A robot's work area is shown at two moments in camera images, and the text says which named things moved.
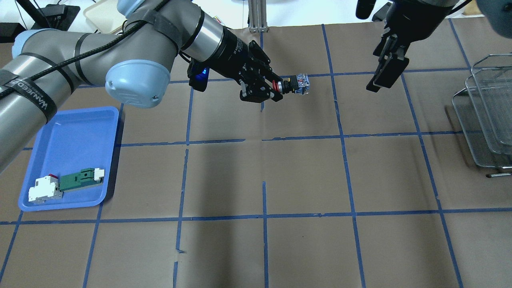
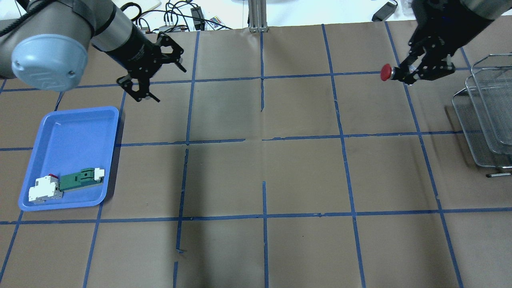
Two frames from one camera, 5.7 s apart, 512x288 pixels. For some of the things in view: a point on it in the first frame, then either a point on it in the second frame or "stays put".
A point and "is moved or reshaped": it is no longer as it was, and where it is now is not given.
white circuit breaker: x=47 y=189 stays put
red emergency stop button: x=299 y=83 is moved or reshaped
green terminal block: x=87 y=177 stays put
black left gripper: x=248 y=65 -> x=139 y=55
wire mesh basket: x=484 y=109 stays put
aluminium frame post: x=258 y=16 stays put
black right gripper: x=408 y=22 -> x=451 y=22
